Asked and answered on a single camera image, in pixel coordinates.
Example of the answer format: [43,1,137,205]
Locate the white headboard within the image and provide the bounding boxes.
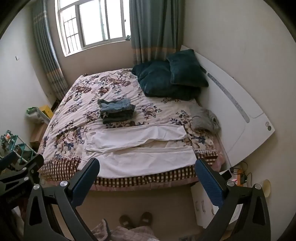
[180,45,276,168]

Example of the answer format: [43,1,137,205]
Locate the large dark teal pillow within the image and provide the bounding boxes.
[131,61,201,100]

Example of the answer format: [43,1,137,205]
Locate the teal rack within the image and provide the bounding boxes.
[0,130,39,164]

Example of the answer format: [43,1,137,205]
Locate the person's pink plaid trousers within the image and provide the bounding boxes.
[91,219,163,241]

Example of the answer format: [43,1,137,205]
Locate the white pants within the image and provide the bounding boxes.
[77,124,201,179]

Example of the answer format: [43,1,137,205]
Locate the brown slipper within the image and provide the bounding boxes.
[119,214,137,230]
[138,211,153,227]

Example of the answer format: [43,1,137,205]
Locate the window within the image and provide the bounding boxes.
[54,0,131,56]

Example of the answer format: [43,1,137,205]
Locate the yellow box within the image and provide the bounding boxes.
[39,105,54,120]

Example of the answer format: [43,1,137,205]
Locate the striped grey-green curtain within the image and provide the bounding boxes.
[129,0,186,66]
[32,0,69,100]

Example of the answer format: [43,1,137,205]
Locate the folded dark jeans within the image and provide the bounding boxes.
[100,104,136,125]

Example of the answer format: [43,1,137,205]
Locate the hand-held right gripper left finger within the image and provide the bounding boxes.
[23,158,100,241]

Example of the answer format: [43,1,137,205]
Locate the small dark teal pillow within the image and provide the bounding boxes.
[166,49,209,88]

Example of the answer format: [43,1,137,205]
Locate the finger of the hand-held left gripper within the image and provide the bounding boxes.
[10,153,45,186]

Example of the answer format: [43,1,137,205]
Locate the orange power strip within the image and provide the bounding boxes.
[231,167,248,186]

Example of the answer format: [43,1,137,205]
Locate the grey cloth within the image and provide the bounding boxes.
[191,109,221,134]

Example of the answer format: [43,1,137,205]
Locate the black cable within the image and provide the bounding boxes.
[229,161,253,184]

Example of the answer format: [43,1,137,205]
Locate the floral blanket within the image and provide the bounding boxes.
[38,68,226,191]

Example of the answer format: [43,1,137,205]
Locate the folded light blue jeans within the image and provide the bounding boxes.
[97,98,131,114]

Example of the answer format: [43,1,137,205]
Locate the round cream object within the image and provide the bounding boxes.
[263,179,273,198]

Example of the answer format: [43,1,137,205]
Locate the cardboard box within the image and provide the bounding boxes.
[30,121,48,151]

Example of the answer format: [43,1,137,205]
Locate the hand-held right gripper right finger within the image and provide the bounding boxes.
[195,158,271,241]

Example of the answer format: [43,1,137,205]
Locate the white bedside cabinet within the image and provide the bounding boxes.
[191,170,244,235]

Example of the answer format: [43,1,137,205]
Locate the green and white bag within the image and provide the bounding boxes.
[25,106,44,121]

